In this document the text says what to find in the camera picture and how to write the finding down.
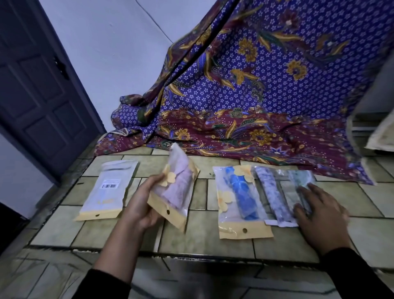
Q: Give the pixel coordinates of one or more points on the dark blue panel door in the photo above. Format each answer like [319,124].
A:
[40,92]

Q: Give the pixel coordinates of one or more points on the white packet with barcode label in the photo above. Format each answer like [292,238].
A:
[107,191]

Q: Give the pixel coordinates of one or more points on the lilac cloth packet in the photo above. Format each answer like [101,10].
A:
[178,188]

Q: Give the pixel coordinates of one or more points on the person's left thumb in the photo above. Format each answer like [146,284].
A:
[155,182]

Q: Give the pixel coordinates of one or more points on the purple floral batik cloth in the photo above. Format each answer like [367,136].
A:
[261,92]

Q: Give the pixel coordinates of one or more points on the blue white patterned cloth packet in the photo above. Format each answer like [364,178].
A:
[272,197]

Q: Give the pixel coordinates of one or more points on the cream cloth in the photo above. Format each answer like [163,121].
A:
[383,134]

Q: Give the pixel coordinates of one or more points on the person's right forearm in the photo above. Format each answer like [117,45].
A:
[354,274]

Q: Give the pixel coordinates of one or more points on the person's right thumb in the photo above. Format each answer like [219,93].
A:
[299,215]

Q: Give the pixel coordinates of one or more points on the person's left hand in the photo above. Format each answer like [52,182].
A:
[138,206]

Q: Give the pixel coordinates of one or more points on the black door latch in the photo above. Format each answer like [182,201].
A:
[61,67]

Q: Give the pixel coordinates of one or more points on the person's left forearm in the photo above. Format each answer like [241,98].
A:
[114,255]

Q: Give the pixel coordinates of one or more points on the grey green cloth packet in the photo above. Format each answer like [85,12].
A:
[297,184]

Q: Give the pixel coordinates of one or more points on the person's right hand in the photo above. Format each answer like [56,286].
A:
[326,225]

